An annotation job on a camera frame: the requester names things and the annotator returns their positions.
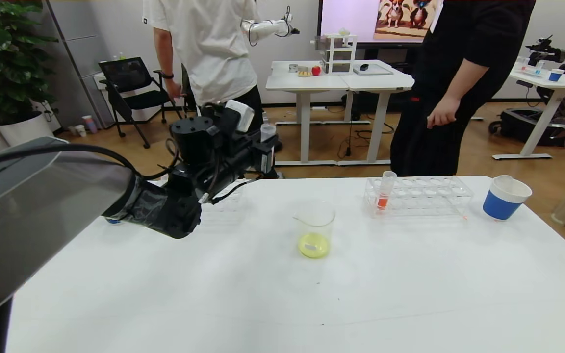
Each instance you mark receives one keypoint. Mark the clear acrylic test tube rack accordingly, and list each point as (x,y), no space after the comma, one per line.
(228,206)
(420,198)

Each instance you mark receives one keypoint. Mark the tall white background robot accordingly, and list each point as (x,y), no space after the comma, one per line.
(268,28)

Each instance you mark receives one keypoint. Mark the orange-red pigment test tube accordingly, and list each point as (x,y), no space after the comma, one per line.
(383,200)

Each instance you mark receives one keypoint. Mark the small white cup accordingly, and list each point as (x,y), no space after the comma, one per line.
(81,131)

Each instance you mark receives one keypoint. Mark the grey metal cabinet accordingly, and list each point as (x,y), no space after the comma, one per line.
(76,44)

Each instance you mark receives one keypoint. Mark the clear glass beaker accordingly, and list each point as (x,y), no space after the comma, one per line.
(315,245)

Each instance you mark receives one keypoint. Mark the blue white paper cup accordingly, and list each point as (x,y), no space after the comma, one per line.
(500,207)
(113,221)

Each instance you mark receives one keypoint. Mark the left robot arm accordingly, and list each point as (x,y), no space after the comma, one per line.
(42,211)

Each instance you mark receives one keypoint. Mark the person in black clothes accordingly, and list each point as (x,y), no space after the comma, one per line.
(439,49)

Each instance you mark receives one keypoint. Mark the black camera rig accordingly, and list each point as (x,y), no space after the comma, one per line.
(545,50)

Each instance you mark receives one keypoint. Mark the green leafy plant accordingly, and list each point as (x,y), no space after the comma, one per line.
(3,59)

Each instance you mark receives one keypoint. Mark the small blue paper cup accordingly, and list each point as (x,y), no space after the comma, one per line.
(555,76)

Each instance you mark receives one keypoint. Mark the black office chair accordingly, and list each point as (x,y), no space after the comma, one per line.
(125,73)

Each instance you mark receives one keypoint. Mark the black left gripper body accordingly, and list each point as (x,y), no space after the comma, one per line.
(269,154)

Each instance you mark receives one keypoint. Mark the small white drawer unit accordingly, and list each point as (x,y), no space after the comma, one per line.
(340,59)

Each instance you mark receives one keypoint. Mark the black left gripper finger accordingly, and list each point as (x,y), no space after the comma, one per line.
(272,173)
(255,138)

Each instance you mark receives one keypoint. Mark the black screen stand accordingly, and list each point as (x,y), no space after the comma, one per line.
(371,105)

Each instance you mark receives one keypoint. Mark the person in white t-shirt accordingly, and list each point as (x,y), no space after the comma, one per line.
(214,49)

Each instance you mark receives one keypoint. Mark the large wall display screen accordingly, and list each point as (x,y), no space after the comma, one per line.
(351,19)

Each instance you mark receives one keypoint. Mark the small distant tube rack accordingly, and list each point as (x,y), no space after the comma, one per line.
(532,71)

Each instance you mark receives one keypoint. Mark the long white desk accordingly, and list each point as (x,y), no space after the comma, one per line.
(557,83)

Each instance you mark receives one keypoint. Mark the pink cup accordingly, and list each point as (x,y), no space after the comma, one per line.
(90,124)

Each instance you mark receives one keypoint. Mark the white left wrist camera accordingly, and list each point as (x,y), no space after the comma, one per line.
(241,115)

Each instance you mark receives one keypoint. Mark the red apple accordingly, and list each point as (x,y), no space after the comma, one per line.
(316,70)

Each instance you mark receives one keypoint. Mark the black floor robot base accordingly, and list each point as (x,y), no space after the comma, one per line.
(518,125)

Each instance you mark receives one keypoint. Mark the white plant pot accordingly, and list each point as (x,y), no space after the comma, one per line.
(27,130)

